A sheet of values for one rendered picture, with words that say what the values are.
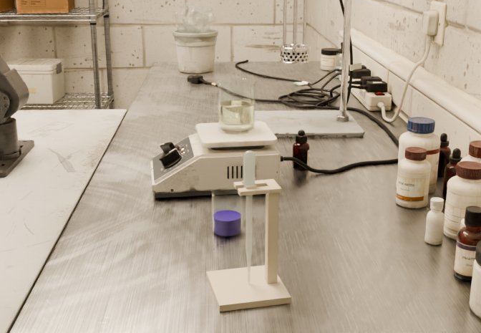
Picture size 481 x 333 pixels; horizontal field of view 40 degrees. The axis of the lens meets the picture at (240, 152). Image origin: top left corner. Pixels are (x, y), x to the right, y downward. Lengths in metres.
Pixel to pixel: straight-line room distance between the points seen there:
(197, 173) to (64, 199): 0.21
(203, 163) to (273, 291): 0.33
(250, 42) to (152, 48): 0.50
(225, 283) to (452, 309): 0.25
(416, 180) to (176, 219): 0.36
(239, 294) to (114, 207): 0.33
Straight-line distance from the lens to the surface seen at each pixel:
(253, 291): 0.75
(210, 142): 1.01
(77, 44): 3.52
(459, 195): 0.90
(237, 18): 3.44
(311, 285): 0.78
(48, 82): 3.25
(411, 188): 1.01
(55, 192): 1.09
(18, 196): 1.09
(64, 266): 0.85
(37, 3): 3.17
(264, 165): 1.03
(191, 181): 1.02
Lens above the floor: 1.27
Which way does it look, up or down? 17 degrees down
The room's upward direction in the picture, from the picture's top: straight up
